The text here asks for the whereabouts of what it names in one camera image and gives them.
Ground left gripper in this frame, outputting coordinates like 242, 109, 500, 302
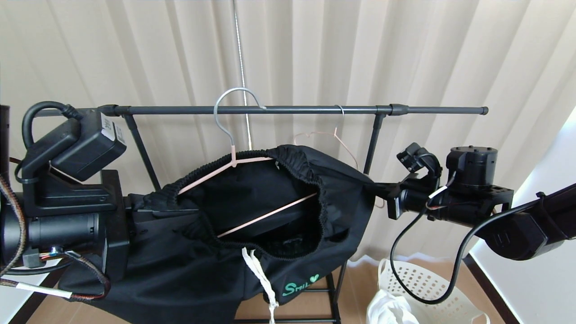
0, 169, 132, 284

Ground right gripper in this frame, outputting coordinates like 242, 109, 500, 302
386, 178, 450, 222

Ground black shorts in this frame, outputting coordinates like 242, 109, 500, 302
58, 144, 376, 324

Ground white garment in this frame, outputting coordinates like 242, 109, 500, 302
367, 288, 421, 324

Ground pink clothes hanger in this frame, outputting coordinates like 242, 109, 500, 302
293, 105, 385, 208
178, 87, 318, 238

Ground white laundry basket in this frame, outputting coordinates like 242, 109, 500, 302
367, 257, 492, 324

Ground black clothes rack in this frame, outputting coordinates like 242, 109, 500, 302
34, 104, 490, 324

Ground beige curtain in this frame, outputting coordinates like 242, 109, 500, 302
0, 0, 576, 270

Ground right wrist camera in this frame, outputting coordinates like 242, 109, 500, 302
397, 143, 442, 175

